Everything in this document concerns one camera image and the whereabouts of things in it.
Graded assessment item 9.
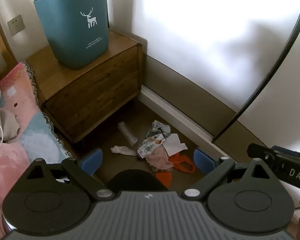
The white baseboard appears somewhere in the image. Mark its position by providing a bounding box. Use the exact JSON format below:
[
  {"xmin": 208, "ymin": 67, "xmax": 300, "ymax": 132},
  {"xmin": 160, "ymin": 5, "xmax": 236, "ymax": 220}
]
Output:
[{"xmin": 140, "ymin": 85, "xmax": 230, "ymax": 159}]

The clear plastic wrapper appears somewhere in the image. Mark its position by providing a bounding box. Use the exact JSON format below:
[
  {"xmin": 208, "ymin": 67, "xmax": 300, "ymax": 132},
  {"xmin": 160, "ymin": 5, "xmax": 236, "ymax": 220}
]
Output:
[{"xmin": 117, "ymin": 122, "xmax": 138, "ymax": 146}]

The white paper sheet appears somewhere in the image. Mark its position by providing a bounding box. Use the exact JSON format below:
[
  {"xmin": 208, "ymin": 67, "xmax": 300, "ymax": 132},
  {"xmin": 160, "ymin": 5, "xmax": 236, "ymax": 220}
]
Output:
[{"xmin": 164, "ymin": 133, "xmax": 188, "ymax": 156}]

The pink plastic bag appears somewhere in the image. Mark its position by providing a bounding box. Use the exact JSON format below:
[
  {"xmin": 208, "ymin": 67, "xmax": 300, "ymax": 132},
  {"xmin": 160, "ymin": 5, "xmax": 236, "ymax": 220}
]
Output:
[{"xmin": 145, "ymin": 147, "xmax": 175, "ymax": 173}]

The teal deer print bin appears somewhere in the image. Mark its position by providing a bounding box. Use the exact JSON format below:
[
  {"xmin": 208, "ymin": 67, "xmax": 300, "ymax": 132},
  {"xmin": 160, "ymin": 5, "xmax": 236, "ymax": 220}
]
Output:
[{"xmin": 33, "ymin": 0, "xmax": 108, "ymax": 70}]

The pink printed blanket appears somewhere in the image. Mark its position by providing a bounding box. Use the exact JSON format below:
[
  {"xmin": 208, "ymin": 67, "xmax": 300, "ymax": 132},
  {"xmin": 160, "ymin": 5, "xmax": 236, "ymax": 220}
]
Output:
[{"xmin": 0, "ymin": 61, "xmax": 73, "ymax": 240}]

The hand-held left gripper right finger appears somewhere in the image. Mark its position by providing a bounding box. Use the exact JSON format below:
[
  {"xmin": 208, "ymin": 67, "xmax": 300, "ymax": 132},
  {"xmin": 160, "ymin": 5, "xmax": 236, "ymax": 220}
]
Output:
[{"xmin": 181, "ymin": 148, "xmax": 273, "ymax": 202}]

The crumpled white tissue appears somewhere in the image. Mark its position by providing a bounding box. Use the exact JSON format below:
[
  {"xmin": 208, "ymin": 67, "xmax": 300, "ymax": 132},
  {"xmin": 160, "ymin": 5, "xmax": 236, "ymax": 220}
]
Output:
[{"xmin": 110, "ymin": 145, "xmax": 136, "ymax": 157}]

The beige cloth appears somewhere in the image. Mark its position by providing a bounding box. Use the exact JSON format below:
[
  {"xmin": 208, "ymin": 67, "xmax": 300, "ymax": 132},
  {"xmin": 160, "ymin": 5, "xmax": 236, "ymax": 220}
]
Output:
[{"xmin": 0, "ymin": 110, "xmax": 20, "ymax": 144}]

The printed snack packet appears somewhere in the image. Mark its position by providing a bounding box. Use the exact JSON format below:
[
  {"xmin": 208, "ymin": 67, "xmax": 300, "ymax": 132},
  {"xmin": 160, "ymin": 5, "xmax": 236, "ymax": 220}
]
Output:
[{"xmin": 137, "ymin": 134, "xmax": 167, "ymax": 159}]

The white wall socket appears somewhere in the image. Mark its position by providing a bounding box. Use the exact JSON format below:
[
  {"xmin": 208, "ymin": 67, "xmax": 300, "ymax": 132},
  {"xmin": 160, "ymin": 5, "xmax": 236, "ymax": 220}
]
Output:
[{"xmin": 7, "ymin": 15, "xmax": 25, "ymax": 37}]

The wooden bed headboard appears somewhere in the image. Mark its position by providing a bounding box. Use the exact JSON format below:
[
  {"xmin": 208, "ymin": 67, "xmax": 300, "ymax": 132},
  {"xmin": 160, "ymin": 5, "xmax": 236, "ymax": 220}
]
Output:
[{"xmin": 0, "ymin": 0, "xmax": 18, "ymax": 70}]

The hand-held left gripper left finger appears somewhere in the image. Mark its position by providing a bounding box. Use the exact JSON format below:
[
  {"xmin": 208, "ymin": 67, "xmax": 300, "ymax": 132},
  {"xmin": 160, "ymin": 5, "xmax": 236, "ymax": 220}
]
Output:
[{"xmin": 27, "ymin": 148, "xmax": 115, "ymax": 202}]

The orange plastic bag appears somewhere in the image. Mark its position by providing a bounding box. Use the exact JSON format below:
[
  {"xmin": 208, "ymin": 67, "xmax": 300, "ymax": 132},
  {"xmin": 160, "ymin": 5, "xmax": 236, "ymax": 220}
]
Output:
[{"xmin": 169, "ymin": 154, "xmax": 196, "ymax": 174}]

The black curved frame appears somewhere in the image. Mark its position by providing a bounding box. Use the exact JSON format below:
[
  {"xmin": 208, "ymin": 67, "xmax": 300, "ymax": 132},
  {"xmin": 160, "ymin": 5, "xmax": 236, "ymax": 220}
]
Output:
[{"xmin": 212, "ymin": 0, "xmax": 300, "ymax": 142}]

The wooden nightstand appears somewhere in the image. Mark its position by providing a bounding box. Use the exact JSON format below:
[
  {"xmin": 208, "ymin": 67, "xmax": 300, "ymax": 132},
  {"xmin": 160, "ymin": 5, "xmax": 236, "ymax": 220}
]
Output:
[{"xmin": 25, "ymin": 29, "xmax": 143, "ymax": 144}]

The orange plastic scrap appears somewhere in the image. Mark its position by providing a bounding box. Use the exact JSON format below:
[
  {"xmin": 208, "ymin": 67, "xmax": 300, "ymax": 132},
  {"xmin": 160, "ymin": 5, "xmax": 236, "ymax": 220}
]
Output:
[{"xmin": 155, "ymin": 171, "xmax": 173, "ymax": 189}]

